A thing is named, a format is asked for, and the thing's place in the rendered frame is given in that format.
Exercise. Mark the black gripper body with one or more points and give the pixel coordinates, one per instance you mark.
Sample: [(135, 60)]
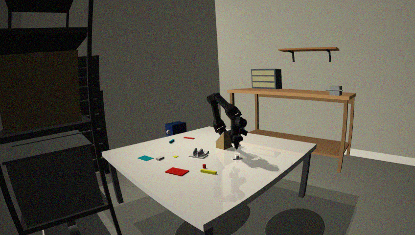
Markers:
[(234, 132)]

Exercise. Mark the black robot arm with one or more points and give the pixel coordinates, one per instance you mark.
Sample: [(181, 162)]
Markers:
[(230, 111)]

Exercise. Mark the red flat rectangular plate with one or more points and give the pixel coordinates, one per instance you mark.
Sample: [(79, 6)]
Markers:
[(177, 171)]

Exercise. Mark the cyan rectangular plate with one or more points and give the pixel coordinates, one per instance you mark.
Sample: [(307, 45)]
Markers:
[(145, 158)]

